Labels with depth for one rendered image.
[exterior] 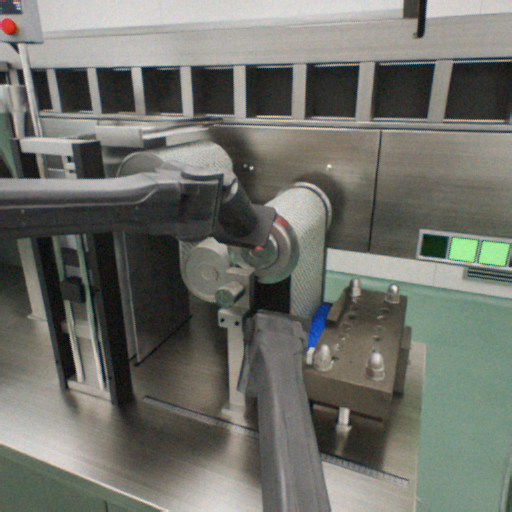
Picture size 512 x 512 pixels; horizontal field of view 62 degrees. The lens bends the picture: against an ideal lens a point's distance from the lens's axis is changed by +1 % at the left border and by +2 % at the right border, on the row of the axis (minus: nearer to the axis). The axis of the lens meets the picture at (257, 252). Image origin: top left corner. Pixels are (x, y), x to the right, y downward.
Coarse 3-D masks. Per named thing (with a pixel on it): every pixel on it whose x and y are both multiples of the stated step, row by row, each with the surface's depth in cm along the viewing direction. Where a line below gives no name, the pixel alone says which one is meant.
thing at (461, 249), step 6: (456, 240) 95; (462, 240) 95; (468, 240) 94; (474, 240) 94; (456, 246) 95; (462, 246) 95; (468, 246) 94; (474, 246) 94; (450, 252) 96; (456, 252) 96; (462, 252) 95; (468, 252) 95; (474, 252) 94; (450, 258) 97; (456, 258) 96; (462, 258) 96; (468, 258) 95; (474, 258) 95
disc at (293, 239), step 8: (280, 216) 75; (280, 224) 75; (288, 224) 74; (288, 232) 75; (296, 240) 75; (232, 248) 81; (296, 248) 75; (232, 256) 81; (296, 256) 76; (288, 264) 77; (296, 264) 77; (280, 272) 78; (288, 272) 78; (256, 280) 81; (264, 280) 80; (272, 280) 80; (280, 280) 79
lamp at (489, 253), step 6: (486, 246) 93; (492, 246) 93; (498, 246) 92; (504, 246) 92; (486, 252) 93; (492, 252) 93; (498, 252) 93; (504, 252) 92; (480, 258) 94; (486, 258) 94; (492, 258) 93; (498, 258) 93; (504, 258) 93; (498, 264) 93
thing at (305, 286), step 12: (312, 252) 89; (312, 264) 91; (300, 276) 83; (312, 276) 92; (300, 288) 84; (312, 288) 94; (300, 300) 85; (312, 300) 96; (300, 312) 87; (312, 312) 97
